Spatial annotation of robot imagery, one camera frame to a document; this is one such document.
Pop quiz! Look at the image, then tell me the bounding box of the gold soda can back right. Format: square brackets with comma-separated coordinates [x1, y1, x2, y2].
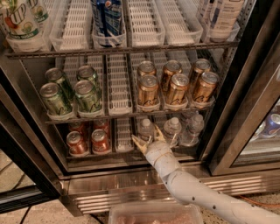
[188, 58, 212, 91]

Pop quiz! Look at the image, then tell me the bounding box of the white labelled bottle right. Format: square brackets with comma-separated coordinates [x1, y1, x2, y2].
[197, 0, 244, 43]

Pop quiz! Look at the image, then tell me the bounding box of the top wire fridge shelf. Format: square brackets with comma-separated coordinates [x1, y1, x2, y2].
[4, 41, 239, 60]

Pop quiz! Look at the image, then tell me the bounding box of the gold soda can front left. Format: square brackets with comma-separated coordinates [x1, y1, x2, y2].
[137, 74, 158, 107]

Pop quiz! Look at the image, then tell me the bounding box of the gold soda can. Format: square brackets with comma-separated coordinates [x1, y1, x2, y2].
[188, 58, 212, 91]
[192, 72, 219, 103]
[161, 59, 182, 92]
[165, 73, 189, 105]
[137, 74, 158, 107]
[137, 60, 157, 76]

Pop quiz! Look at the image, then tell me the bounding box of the green soda can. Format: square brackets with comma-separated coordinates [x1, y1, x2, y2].
[74, 80, 102, 113]
[45, 67, 74, 102]
[39, 82, 73, 116]
[76, 65, 100, 88]

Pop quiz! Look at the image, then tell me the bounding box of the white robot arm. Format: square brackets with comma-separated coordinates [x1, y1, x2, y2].
[131, 125, 280, 224]

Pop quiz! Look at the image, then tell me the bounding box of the clear water bottle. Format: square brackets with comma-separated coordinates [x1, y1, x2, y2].
[137, 118, 154, 142]
[179, 114, 204, 147]
[163, 117, 182, 147]

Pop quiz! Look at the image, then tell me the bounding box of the red soda can front right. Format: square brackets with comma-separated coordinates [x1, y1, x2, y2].
[91, 129, 110, 155]

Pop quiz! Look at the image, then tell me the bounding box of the orange cable on floor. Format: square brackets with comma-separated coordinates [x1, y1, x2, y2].
[239, 194, 280, 208]

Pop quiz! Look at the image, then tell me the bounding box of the green soda can back right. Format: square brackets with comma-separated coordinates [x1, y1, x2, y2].
[76, 65, 100, 88]

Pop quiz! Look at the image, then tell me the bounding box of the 7up bottle back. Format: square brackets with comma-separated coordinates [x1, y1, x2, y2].
[27, 0, 49, 24]

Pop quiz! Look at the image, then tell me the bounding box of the gold soda can back middle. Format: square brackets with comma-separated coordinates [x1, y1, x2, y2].
[161, 59, 182, 92]

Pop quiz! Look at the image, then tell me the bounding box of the black cable on floor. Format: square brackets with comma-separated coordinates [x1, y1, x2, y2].
[18, 206, 33, 224]

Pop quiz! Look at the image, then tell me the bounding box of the gold soda can front middle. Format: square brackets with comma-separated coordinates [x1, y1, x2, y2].
[165, 73, 189, 105]

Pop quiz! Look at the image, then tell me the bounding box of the red soda can back left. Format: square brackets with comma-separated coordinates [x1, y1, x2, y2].
[68, 122, 87, 136]

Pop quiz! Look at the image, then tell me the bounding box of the wire fridge shelf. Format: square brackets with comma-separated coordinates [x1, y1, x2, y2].
[4, 41, 239, 60]
[45, 107, 211, 124]

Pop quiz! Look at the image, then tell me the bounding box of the glass fridge door right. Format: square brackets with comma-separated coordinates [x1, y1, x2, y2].
[201, 0, 280, 177]

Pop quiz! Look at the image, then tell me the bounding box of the steel fridge bottom grille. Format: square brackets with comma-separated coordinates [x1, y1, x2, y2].
[59, 165, 280, 216]

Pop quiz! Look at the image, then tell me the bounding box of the green soda can front right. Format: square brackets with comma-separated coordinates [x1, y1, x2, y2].
[74, 80, 102, 113]

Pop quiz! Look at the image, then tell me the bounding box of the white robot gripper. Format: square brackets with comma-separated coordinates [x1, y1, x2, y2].
[131, 124, 181, 183]

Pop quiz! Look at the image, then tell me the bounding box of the clear plastic food container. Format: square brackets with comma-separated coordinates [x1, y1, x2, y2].
[108, 201, 203, 224]

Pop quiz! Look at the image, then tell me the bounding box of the green soda can back left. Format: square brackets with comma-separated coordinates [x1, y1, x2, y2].
[45, 67, 74, 102]

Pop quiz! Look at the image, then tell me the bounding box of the gold soda can back left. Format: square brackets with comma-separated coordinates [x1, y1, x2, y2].
[137, 60, 157, 76]

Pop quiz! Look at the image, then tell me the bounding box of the red soda can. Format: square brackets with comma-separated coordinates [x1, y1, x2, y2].
[66, 131, 89, 157]
[68, 122, 87, 136]
[94, 119, 110, 137]
[91, 129, 110, 155]

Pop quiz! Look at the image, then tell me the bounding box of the middle wire fridge shelf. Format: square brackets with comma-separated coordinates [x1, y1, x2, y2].
[45, 107, 211, 124]

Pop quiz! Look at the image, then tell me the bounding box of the red soda can back right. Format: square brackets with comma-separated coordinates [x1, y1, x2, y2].
[94, 119, 110, 137]

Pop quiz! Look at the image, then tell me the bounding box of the red soda can front left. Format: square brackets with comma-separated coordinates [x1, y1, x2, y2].
[66, 131, 89, 157]

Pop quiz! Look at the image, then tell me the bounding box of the green soda can front left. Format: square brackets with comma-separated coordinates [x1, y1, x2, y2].
[39, 82, 73, 116]

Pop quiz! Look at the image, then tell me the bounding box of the blue soda can behind glass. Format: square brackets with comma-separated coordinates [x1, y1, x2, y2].
[261, 113, 280, 138]

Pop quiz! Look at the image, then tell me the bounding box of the blue pepsi bottle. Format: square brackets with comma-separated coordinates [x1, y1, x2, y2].
[90, 0, 126, 47]

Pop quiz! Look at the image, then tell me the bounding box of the gold soda can front right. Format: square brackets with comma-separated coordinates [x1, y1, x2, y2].
[192, 72, 219, 103]

